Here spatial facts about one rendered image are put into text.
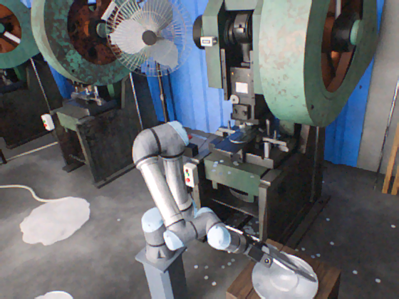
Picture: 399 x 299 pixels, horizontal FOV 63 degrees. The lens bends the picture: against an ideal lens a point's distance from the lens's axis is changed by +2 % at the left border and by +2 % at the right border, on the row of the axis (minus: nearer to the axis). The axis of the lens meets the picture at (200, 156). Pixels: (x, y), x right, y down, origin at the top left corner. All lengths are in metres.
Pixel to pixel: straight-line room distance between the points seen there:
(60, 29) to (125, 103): 0.92
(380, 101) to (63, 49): 2.38
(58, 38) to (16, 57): 1.80
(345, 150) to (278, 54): 1.93
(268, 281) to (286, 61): 0.97
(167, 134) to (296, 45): 0.58
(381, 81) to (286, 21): 1.68
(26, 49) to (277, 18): 3.49
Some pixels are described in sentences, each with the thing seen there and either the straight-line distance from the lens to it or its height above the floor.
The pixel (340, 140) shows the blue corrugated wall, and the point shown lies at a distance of 3.04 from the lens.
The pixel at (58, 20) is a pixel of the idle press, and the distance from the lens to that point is 2.57.
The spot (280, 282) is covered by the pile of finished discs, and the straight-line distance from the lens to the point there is 1.61.
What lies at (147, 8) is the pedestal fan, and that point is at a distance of 2.29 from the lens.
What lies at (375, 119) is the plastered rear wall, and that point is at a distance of 2.95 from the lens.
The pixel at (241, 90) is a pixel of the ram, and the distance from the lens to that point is 1.80.
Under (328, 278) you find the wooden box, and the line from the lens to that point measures 1.68.
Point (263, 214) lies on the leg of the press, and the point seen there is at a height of 0.44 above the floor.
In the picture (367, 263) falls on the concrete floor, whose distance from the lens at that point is 2.28.
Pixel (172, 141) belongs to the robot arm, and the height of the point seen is 1.04.
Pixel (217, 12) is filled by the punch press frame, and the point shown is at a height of 1.44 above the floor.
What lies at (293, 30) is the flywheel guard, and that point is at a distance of 1.24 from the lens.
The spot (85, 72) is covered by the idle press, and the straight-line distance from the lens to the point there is 2.67.
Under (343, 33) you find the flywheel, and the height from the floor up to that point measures 1.34.
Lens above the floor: 1.61
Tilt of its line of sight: 29 degrees down
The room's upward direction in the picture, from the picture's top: 7 degrees counter-clockwise
